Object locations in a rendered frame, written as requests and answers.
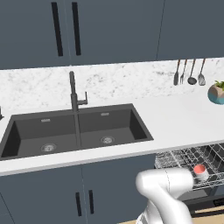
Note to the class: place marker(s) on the pink and white cup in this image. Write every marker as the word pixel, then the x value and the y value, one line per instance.
pixel 200 171

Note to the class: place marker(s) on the plant in teal pot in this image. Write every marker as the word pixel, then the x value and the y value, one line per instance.
pixel 217 94

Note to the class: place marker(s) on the grey wall cupboard door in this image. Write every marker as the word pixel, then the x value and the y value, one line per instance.
pixel 29 32
pixel 192 29
pixel 116 29

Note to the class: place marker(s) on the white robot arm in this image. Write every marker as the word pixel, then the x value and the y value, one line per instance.
pixel 159 189

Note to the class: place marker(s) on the hanging grey slotted turner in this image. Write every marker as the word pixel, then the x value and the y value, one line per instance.
pixel 201 78

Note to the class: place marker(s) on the dark dishwasher door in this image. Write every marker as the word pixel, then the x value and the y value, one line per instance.
pixel 208 202

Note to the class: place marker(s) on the dark double sink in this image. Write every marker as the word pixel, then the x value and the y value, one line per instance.
pixel 61 137

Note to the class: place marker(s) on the dark tap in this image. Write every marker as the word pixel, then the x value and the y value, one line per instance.
pixel 74 97

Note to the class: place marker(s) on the hanging grey spatula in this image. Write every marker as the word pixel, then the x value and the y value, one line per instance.
pixel 176 77

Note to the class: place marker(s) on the hanging grey ladle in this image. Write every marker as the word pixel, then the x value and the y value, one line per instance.
pixel 192 79

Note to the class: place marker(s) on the grey base cupboard door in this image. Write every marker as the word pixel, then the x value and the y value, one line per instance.
pixel 38 198
pixel 116 186

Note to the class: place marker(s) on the hanging grey fork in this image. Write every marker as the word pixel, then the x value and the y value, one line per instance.
pixel 183 74

